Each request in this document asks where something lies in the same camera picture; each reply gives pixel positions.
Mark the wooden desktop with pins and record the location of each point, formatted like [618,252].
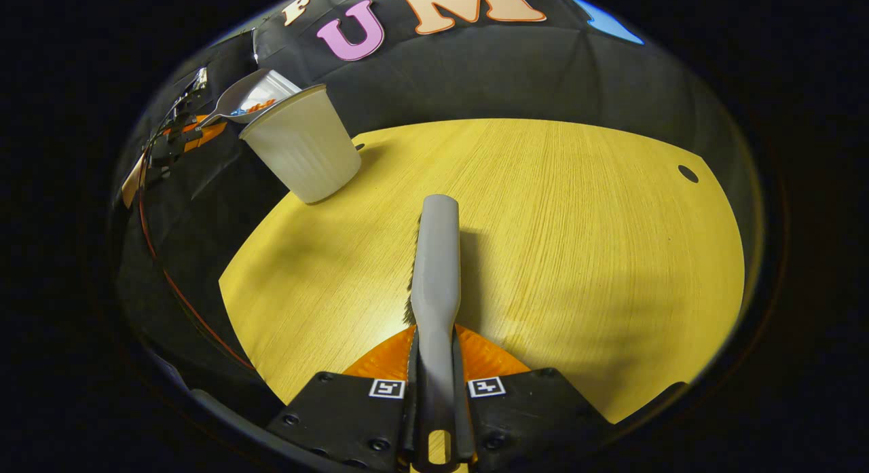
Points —
[577,256]

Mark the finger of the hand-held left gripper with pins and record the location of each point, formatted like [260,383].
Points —
[197,139]
[187,120]

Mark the small grey broom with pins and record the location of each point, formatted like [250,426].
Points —
[436,269]

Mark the orange paper scrap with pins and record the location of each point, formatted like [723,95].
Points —
[261,106]

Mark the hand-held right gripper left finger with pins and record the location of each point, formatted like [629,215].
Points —
[353,412]

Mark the grey plastic dustpan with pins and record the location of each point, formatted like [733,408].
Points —
[261,86]

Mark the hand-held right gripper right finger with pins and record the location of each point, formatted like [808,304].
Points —
[536,412]

